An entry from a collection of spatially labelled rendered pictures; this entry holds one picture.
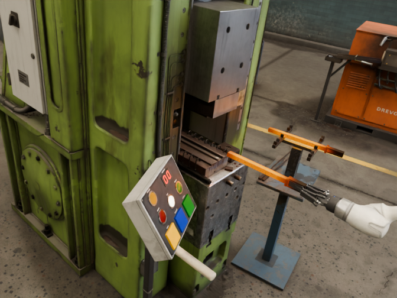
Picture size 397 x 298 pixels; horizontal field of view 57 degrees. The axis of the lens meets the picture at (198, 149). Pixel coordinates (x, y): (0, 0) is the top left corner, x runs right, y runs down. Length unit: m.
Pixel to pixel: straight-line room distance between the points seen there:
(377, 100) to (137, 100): 4.00
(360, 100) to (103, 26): 4.00
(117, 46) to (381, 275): 2.46
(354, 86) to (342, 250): 2.60
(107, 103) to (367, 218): 1.31
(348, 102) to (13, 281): 4.30
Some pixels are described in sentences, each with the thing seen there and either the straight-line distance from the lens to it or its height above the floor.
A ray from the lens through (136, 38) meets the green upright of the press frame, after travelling 1.55.
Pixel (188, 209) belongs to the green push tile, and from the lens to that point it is 1.58.
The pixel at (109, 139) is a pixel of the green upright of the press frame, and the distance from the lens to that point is 1.87.
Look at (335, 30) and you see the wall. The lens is 9.25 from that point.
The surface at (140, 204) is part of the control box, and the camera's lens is 1.31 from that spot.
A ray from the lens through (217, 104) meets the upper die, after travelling 1.74.
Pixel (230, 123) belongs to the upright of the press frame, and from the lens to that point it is 2.19.
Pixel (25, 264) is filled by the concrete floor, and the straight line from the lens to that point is 2.82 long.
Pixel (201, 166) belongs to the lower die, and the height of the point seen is 0.98.
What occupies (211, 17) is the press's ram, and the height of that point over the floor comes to 1.73.
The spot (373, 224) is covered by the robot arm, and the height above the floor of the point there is 1.08.
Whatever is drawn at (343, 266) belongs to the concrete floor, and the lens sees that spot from 3.07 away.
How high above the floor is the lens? 2.01
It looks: 30 degrees down
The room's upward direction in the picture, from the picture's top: 7 degrees clockwise
